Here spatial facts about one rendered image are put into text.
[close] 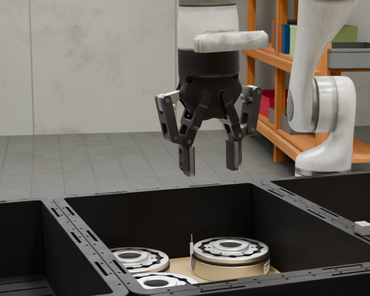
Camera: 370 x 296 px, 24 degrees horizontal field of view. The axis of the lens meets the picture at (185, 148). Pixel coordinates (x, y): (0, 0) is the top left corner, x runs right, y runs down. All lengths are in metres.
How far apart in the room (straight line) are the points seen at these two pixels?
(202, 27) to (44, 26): 6.16
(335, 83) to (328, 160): 0.12
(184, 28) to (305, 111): 0.40
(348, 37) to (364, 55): 0.68
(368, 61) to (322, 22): 3.56
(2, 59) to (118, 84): 0.97
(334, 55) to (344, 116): 3.44
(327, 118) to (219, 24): 0.42
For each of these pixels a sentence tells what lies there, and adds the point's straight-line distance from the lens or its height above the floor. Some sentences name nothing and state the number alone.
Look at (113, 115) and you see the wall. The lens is 7.25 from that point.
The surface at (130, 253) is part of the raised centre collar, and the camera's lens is 1.12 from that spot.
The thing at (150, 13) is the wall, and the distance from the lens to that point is 7.20.
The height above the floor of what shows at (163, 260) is 0.86.
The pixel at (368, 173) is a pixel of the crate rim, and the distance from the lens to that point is 1.31.
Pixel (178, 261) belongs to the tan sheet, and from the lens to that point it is 1.20.
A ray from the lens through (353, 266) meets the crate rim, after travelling 0.87.
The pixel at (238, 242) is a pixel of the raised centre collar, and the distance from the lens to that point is 1.16.
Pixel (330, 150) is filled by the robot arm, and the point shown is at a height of 0.94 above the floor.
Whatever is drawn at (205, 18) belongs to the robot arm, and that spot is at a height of 1.17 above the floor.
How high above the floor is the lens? 1.20
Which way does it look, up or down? 11 degrees down
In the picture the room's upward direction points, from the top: straight up
